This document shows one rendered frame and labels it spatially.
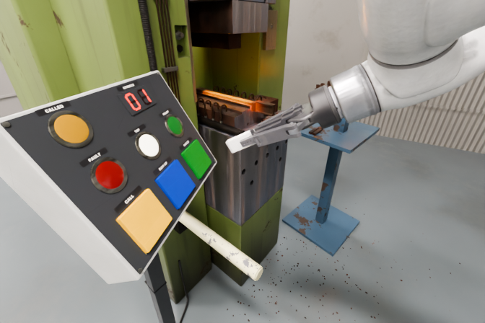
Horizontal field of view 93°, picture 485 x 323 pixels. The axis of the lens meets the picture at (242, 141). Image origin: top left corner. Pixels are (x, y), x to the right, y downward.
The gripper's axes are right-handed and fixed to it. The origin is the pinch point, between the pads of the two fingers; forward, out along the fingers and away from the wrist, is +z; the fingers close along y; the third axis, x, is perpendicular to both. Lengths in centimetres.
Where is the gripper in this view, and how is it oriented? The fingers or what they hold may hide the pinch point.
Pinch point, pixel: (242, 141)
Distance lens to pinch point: 50.3
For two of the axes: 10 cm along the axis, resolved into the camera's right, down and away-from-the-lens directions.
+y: 2.5, -4.4, 8.6
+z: -8.4, 3.5, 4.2
